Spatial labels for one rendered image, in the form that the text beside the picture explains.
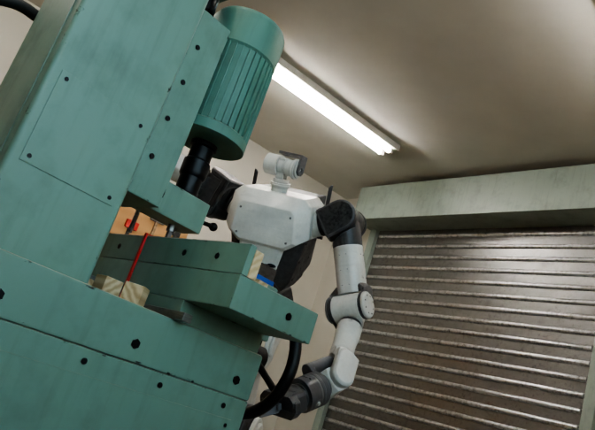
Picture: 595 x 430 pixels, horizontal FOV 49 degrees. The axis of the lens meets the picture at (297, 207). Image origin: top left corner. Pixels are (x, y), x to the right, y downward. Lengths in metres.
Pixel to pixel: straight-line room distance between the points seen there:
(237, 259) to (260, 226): 0.86
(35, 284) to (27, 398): 0.16
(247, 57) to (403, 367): 3.67
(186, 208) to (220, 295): 0.32
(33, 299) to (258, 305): 0.36
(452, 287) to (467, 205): 0.60
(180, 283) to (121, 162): 0.24
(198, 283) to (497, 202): 3.53
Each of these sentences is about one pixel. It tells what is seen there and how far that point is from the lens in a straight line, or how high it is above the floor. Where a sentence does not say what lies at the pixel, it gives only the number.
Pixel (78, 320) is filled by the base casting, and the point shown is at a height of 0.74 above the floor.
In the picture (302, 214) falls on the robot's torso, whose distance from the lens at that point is 1.94.
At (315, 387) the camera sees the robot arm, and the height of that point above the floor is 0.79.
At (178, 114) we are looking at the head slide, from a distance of 1.33.
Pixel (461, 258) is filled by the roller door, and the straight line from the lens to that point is 4.83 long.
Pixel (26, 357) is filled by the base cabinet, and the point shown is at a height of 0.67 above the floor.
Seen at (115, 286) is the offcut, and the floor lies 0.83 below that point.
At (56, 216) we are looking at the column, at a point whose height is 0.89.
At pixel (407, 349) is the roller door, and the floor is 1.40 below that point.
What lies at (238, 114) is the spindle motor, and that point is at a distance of 1.41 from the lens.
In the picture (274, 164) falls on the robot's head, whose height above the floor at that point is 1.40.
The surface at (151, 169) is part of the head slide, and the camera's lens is 1.29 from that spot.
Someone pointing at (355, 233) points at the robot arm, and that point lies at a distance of 1.95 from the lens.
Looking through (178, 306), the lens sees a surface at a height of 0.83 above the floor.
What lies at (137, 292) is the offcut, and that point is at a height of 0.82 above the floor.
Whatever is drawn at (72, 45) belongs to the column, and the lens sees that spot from 1.19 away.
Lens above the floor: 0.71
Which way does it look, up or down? 17 degrees up
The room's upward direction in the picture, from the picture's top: 19 degrees clockwise
